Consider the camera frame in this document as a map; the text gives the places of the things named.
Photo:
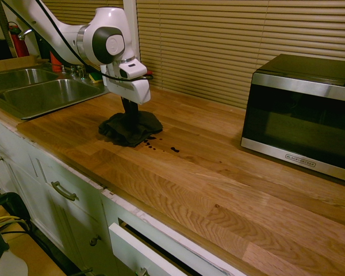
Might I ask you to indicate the yellow green sponge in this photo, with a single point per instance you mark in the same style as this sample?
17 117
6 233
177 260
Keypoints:
95 77

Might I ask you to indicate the white window frame post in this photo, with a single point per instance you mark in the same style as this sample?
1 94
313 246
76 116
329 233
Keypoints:
132 17

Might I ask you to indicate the red fire extinguisher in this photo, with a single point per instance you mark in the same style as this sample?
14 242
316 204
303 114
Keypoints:
19 43

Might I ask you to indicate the stainless steel double sink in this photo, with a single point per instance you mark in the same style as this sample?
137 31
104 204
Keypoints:
51 93

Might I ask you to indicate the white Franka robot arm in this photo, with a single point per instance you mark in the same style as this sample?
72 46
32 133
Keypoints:
74 34

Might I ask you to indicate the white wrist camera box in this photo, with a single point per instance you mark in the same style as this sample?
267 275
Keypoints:
132 69

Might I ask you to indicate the white open drawer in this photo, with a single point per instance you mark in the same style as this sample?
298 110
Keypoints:
138 247

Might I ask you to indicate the orange red bottle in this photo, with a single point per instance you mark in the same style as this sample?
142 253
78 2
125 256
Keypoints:
55 61

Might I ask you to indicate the wide oval dark liquid puddle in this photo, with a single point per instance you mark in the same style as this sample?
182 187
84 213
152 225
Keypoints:
147 143

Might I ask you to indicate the chrome faucet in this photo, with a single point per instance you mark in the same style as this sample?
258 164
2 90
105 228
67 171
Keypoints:
24 34

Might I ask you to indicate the black steel microwave oven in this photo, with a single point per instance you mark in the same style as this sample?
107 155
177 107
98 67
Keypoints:
299 115

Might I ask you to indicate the narrow beige window blinds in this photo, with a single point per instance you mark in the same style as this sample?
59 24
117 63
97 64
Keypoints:
74 11

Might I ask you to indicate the dark brown cleaning cloth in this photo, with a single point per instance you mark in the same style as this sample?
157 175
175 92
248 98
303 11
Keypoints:
138 129

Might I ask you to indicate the wide beige window blinds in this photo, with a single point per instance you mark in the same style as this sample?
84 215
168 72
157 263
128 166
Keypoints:
233 43

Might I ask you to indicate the black metal stand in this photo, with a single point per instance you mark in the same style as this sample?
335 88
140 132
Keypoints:
8 201

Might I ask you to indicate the white kitchen cabinet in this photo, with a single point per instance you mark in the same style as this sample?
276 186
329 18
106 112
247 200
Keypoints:
40 178

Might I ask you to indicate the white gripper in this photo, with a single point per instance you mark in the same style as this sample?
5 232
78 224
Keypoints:
132 89

